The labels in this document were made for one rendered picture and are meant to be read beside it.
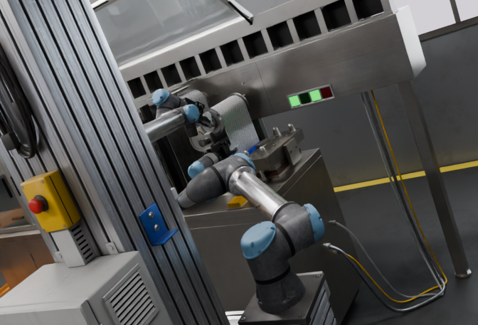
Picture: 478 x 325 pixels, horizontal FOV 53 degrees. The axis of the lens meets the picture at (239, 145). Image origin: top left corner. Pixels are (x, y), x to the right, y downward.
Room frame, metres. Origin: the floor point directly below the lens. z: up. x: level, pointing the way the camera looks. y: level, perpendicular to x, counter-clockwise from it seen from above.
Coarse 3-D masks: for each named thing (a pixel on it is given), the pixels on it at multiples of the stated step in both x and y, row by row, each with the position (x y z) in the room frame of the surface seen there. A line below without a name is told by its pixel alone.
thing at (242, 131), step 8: (248, 112) 2.52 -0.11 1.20; (240, 120) 2.45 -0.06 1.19; (248, 120) 2.50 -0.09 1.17; (232, 128) 2.38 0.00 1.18; (240, 128) 2.43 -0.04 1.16; (248, 128) 2.48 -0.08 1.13; (232, 136) 2.36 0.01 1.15; (240, 136) 2.41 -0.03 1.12; (248, 136) 2.46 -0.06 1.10; (256, 136) 2.51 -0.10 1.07; (240, 144) 2.39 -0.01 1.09; (248, 144) 2.44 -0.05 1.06; (240, 152) 2.37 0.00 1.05
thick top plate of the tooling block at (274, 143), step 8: (272, 136) 2.55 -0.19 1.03; (280, 136) 2.49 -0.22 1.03; (288, 136) 2.42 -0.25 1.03; (296, 136) 2.44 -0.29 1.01; (272, 144) 2.37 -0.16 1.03; (280, 144) 2.31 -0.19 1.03; (256, 152) 2.34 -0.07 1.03; (272, 152) 2.23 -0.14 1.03; (280, 152) 2.28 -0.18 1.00; (256, 160) 2.22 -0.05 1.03; (264, 160) 2.19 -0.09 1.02; (272, 160) 2.21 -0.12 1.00; (256, 168) 2.23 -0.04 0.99; (264, 168) 2.20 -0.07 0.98
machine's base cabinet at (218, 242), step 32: (320, 160) 2.44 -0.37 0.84; (288, 192) 2.13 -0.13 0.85; (320, 192) 2.35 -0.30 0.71; (192, 224) 2.24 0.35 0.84; (224, 224) 2.12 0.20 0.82; (256, 224) 2.01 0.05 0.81; (0, 256) 3.41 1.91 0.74; (32, 256) 3.16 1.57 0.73; (224, 256) 2.17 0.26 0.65; (320, 256) 2.18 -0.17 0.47; (352, 256) 2.42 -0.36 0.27; (224, 288) 2.22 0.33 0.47; (352, 288) 2.33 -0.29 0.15
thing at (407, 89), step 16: (416, 96) 2.28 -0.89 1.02; (416, 112) 2.26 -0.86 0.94; (416, 128) 2.28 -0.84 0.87; (416, 144) 2.29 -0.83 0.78; (432, 160) 2.26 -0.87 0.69; (432, 176) 2.27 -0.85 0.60; (432, 192) 2.29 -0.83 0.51; (448, 208) 2.26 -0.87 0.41; (448, 224) 2.27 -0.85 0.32; (448, 240) 2.28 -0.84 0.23; (464, 256) 2.29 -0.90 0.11; (464, 272) 2.26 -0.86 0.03
